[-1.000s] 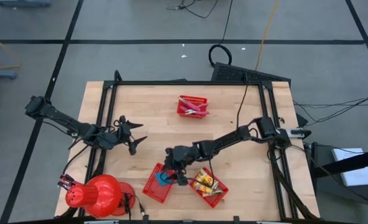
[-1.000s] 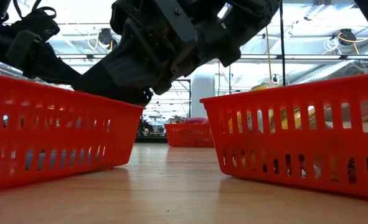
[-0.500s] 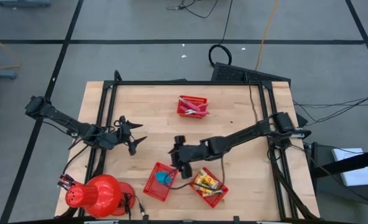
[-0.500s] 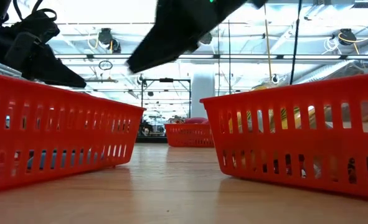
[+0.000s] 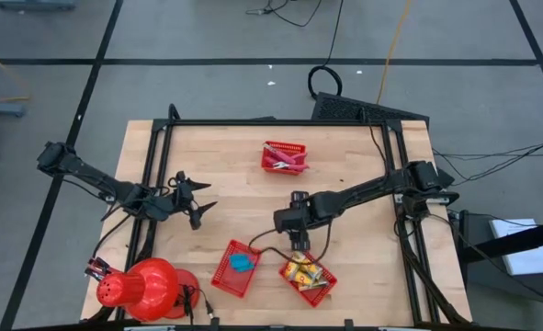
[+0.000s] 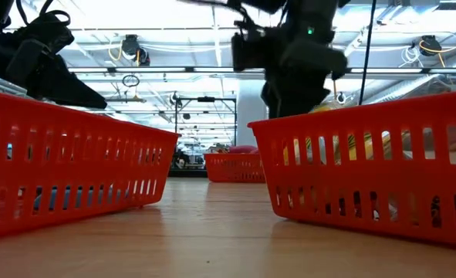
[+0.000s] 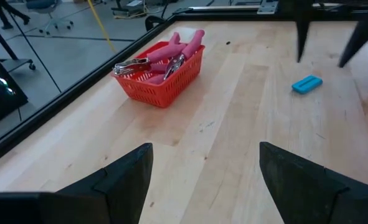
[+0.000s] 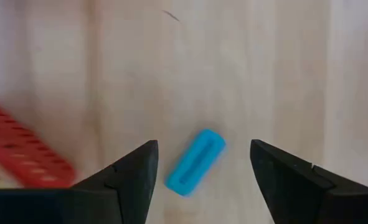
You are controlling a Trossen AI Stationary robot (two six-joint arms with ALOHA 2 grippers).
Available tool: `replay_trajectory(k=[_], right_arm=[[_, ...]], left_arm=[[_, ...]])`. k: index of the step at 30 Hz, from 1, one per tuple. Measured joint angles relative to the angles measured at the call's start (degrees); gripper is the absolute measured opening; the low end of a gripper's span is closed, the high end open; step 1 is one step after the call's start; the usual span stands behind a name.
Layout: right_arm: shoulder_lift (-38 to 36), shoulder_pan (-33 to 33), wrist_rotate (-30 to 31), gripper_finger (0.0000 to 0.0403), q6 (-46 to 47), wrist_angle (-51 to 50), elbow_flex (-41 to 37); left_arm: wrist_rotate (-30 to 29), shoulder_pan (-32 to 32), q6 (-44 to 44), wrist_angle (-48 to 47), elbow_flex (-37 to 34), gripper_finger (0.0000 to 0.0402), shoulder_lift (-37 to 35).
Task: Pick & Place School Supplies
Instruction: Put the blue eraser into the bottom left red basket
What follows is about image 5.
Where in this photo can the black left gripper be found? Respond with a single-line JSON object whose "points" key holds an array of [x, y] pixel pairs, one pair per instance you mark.
{"points": [[184, 195]]}

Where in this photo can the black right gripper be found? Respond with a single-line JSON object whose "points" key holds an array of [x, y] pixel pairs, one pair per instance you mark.
{"points": [[291, 220]]}

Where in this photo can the yellow Crayola crayon pack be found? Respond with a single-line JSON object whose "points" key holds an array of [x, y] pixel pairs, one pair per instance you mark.
{"points": [[301, 257], [312, 285], [313, 272], [294, 271]]}

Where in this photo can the blue Ticonderoga eraser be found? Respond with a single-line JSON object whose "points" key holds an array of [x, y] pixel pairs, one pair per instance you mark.
{"points": [[247, 266], [238, 259]]}

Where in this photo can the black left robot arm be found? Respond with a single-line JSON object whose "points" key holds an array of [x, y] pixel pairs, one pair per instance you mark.
{"points": [[92, 177]]}

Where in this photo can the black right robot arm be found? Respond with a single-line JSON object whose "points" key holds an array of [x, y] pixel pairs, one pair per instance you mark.
{"points": [[367, 188]]}

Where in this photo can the pink eraser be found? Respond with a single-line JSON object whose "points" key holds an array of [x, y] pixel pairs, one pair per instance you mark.
{"points": [[284, 157], [299, 158], [296, 168]]}

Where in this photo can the silver pink stationery item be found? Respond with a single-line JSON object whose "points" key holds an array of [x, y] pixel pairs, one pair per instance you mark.
{"points": [[271, 148], [280, 164]]}

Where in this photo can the red basket holding pink items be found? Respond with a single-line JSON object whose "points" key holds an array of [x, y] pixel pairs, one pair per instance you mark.
{"points": [[289, 148]]}

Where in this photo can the red basket holding crayon packs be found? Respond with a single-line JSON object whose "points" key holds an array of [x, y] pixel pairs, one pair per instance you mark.
{"points": [[319, 294]]}

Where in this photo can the red basket holding blue erasers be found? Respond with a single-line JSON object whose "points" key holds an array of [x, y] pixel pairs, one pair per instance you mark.
{"points": [[227, 280]]}

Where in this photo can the red desk lamp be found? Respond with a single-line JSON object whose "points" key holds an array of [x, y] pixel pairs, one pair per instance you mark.
{"points": [[147, 287]]}

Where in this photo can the black perforated panel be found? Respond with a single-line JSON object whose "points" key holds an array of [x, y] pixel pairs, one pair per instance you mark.
{"points": [[358, 109]]}

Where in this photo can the black red small device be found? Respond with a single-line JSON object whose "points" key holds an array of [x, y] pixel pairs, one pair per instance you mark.
{"points": [[97, 269]]}

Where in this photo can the black equipment stand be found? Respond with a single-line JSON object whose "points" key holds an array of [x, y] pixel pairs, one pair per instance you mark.
{"points": [[505, 241]]}

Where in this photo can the grey floor base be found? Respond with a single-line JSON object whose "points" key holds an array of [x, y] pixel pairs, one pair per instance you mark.
{"points": [[0, 109], [34, 4]]}

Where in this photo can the white notebook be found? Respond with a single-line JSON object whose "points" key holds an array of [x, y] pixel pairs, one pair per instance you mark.
{"points": [[521, 248]]}

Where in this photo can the black table frame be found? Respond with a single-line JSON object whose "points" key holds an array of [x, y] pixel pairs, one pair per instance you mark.
{"points": [[275, 122]]}

